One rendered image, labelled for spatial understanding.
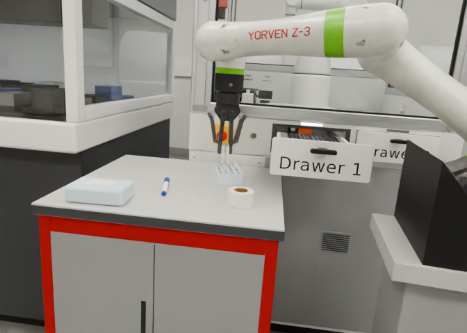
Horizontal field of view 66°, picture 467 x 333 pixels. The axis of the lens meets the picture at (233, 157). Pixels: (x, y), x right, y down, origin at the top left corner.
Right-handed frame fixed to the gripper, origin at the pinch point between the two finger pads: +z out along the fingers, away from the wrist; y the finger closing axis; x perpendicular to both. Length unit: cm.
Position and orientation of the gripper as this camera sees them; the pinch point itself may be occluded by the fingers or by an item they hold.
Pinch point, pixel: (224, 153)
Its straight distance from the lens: 119.8
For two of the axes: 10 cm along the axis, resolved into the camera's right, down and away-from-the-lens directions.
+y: -9.9, -0.3, -1.5
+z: -0.7, 9.7, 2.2
